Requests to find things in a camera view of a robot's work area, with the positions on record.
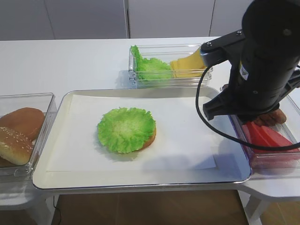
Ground smooth brown bun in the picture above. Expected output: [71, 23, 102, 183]
[0, 107, 45, 141]

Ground green lettuce in container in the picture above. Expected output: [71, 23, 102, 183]
[130, 45, 173, 80]

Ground clear tomato meat container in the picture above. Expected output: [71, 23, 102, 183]
[229, 96, 300, 176]

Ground right white table leg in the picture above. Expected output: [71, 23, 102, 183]
[238, 189, 272, 225]

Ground brown meat patty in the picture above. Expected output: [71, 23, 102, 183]
[222, 83, 287, 126]

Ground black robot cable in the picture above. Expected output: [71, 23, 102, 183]
[195, 66, 300, 150]

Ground white paper liner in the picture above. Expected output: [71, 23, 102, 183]
[47, 94, 230, 172]

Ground sesame bun front left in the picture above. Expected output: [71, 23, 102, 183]
[0, 127, 33, 165]

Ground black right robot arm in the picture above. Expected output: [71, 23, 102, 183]
[200, 0, 300, 121]

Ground white table leg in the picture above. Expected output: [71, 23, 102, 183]
[238, 189, 272, 225]
[43, 195, 60, 225]

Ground green lettuce leaf on bun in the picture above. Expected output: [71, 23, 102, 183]
[97, 107, 156, 154]

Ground red tomato slices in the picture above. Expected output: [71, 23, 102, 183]
[242, 122, 292, 147]

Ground yellow cheese slices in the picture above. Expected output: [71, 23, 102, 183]
[170, 47, 206, 78]

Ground clear lettuce cheese container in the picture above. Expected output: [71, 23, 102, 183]
[128, 43, 213, 88]

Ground clear plastic bun container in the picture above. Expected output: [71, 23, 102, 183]
[0, 93, 57, 182]

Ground bottom bun under lettuce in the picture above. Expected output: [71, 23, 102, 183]
[139, 128, 157, 150]

